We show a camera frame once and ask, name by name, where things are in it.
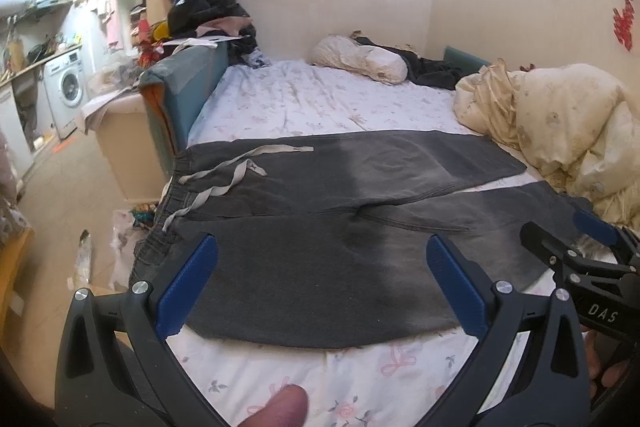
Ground dark grey pants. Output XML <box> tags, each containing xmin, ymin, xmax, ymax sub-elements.
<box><xmin>131</xmin><ymin>131</ymin><xmax>589</xmax><ymax>349</ymax></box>

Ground black clothing by pillow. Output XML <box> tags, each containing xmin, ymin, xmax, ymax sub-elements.
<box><xmin>355</xmin><ymin>36</ymin><xmax>463</xmax><ymax>91</ymax></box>

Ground person's right hand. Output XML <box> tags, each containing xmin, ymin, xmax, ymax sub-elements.
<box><xmin>582</xmin><ymin>329</ymin><xmax>630</xmax><ymax>400</ymax></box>

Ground person's thumb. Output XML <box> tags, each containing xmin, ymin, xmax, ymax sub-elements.
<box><xmin>239</xmin><ymin>385</ymin><xmax>309</xmax><ymax>427</ymax></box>

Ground packet on floor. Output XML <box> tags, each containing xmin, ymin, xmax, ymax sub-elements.
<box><xmin>67</xmin><ymin>230</ymin><xmax>93</xmax><ymax>291</ymax></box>

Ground cream crumpled duvet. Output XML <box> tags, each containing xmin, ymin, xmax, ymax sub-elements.
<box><xmin>454</xmin><ymin>60</ymin><xmax>639</xmax><ymax>230</ymax></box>

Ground plastic bag on floor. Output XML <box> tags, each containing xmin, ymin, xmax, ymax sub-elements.
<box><xmin>108</xmin><ymin>202</ymin><xmax>157</xmax><ymax>291</ymax></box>

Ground beige cabinet beside bed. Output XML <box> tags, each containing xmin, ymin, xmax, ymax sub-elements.
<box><xmin>76</xmin><ymin>90</ymin><xmax>168</xmax><ymax>204</ymax></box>

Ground cream pillow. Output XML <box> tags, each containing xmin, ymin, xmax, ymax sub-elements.
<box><xmin>309</xmin><ymin>35</ymin><xmax>409</xmax><ymax>86</ymax></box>

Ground white washing machine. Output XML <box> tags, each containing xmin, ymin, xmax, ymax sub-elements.
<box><xmin>43</xmin><ymin>49</ymin><xmax>89</xmax><ymax>141</ymax></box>

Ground teal orange bed headboard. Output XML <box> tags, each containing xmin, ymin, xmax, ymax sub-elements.
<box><xmin>138</xmin><ymin>42</ymin><xmax>229</xmax><ymax>179</ymax></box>

